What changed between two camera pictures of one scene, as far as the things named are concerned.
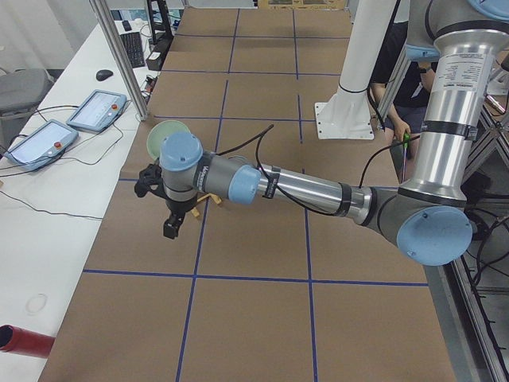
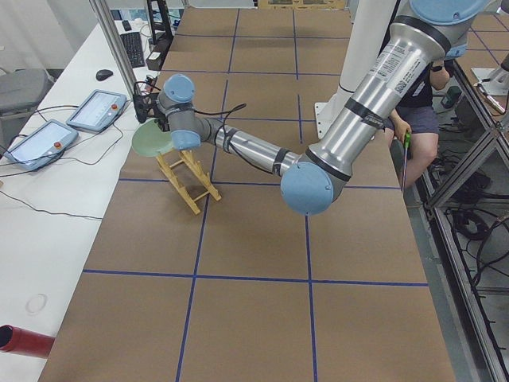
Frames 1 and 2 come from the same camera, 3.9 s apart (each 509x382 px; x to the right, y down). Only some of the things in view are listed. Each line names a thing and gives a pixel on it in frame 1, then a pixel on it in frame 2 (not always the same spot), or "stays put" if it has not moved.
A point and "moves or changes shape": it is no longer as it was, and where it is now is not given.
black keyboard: [133, 44] stays put
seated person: [408, 112] stays put
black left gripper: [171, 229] → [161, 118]
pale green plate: [159, 132] moves or changes shape
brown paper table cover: [254, 292] stays put
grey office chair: [20, 94] stays put
